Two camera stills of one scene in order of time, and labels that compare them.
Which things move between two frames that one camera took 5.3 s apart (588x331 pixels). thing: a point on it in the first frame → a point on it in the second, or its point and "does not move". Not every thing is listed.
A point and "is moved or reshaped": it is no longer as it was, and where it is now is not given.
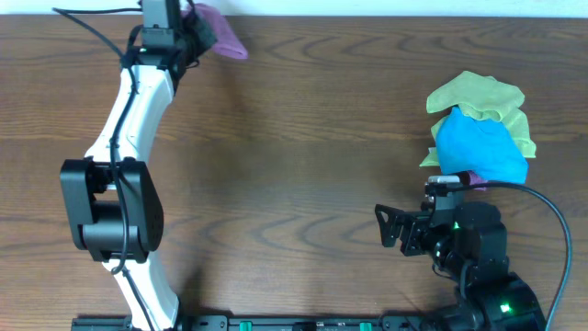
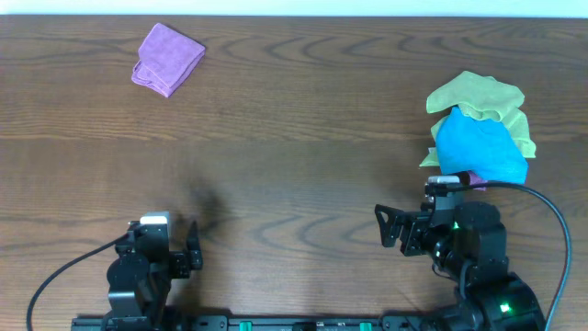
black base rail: x=346 y=323 does not move
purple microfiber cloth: x=226 y=45 is moved or reshaped
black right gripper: x=411 y=232 does not move
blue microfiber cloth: x=482 y=148 does not move
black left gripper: x=198 y=29 → x=182 y=263
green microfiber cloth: x=482 y=96 does not move
